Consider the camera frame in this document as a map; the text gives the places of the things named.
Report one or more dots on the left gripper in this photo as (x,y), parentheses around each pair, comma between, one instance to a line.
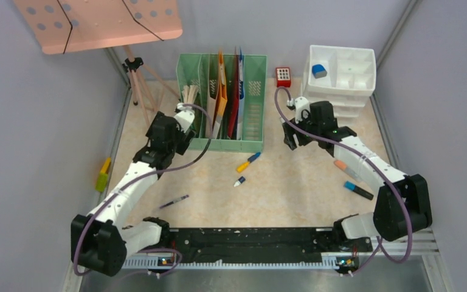
(183,139)

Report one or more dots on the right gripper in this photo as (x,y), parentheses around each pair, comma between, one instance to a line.
(290,138)

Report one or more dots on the green children's book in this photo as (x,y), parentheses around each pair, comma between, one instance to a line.
(189,95)

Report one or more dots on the red translucent file folder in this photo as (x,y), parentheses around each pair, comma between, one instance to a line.
(234,99)

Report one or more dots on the green file rack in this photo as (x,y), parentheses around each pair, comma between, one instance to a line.
(201,70)

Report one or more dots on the clear plastic drawer unit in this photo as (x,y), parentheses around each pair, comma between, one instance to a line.
(350,82)

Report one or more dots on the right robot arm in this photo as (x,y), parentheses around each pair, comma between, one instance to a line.
(400,197)

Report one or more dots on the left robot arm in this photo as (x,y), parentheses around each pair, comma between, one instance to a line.
(100,240)

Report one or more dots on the dark pen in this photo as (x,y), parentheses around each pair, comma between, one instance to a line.
(174,201)

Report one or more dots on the orange file folder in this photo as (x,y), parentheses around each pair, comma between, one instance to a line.
(221,97)

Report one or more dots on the yellow dropper bottle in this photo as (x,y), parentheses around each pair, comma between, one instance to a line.
(242,167)

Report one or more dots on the orange capped highlighter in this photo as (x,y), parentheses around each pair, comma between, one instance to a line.
(347,170)

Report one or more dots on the red small box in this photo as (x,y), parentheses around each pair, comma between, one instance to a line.
(283,77)

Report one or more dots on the pink lamp stand pole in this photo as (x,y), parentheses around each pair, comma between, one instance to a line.
(141,93)

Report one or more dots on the blue eraser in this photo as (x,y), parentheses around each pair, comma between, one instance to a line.
(318,71)

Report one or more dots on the teal capped marker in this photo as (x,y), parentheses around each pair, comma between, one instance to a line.
(357,190)

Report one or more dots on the black lamp clamp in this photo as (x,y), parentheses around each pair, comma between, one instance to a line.
(132,66)

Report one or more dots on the yellow green clamp tool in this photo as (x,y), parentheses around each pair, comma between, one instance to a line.
(103,175)

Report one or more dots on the pink perforated lamp panel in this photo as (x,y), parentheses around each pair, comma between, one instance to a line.
(73,26)

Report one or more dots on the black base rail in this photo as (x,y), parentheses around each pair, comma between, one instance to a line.
(252,248)

